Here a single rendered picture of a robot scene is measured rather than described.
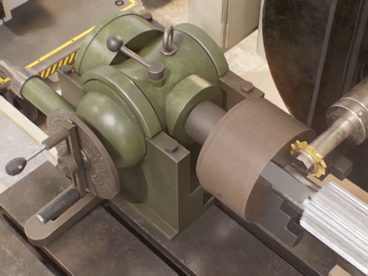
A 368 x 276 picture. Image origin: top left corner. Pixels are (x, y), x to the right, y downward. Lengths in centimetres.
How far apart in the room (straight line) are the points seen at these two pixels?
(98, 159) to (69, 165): 6
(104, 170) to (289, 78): 42
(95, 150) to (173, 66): 21
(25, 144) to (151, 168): 68
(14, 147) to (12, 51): 93
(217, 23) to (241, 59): 165
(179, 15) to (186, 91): 213
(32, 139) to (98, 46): 68
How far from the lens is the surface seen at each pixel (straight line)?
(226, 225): 138
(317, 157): 110
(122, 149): 123
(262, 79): 306
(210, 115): 123
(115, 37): 123
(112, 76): 121
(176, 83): 125
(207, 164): 116
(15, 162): 115
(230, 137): 114
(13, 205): 145
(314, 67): 134
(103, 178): 124
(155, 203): 135
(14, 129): 193
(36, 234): 137
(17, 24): 288
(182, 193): 126
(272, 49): 139
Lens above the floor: 216
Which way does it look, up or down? 50 degrees down
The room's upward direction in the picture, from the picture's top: straight up
